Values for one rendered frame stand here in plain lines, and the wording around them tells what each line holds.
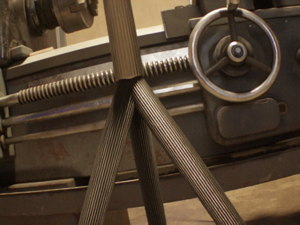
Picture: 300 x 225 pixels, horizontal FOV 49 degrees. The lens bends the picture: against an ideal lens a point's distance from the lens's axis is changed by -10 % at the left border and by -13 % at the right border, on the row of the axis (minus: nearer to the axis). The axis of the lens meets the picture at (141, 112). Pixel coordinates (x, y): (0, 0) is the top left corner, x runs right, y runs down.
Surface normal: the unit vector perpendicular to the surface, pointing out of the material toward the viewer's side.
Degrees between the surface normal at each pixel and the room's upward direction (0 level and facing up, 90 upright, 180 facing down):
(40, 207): 90
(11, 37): 90
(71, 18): 145
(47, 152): 90
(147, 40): 90
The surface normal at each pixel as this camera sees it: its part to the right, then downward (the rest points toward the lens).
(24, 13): 0.98, -0.18
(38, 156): -0.14, -0.04
